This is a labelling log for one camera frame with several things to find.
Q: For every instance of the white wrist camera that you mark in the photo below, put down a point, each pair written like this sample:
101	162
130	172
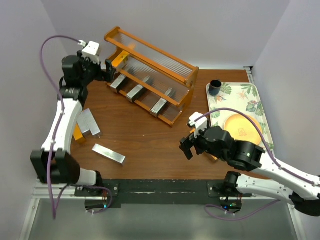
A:
198	122
90	50

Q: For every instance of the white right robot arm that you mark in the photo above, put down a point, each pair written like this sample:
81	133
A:
255	171

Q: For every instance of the black toothpaste box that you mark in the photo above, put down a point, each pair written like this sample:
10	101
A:
135	93

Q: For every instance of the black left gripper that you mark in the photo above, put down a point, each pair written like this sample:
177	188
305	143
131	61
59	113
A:
102	74

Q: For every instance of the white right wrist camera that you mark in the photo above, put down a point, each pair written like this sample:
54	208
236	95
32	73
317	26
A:
198	122

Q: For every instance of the yellow round plate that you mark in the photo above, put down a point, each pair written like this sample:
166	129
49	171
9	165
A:
240	128

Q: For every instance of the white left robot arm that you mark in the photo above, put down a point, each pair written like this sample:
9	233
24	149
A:
53	162

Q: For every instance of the orange wooden three-tier shelf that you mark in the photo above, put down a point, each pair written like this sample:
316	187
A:
162	74

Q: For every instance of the floral patterned serving tray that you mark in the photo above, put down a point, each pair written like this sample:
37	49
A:
243	97

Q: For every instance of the dark blue cup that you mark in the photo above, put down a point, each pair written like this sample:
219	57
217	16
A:
214	87

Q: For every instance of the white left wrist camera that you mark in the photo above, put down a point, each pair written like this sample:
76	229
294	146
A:
90	50

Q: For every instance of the chrome silver toothpaste box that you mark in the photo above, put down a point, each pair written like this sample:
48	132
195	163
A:
158	107

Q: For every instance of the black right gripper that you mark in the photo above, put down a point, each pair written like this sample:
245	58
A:
191	143

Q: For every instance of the grey toothpaste box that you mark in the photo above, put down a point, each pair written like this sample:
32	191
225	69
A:
83	126

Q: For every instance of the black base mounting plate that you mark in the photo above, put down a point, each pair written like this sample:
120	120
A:
164	192

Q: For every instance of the aluminium frame rail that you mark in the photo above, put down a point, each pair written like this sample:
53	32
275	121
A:
41	191

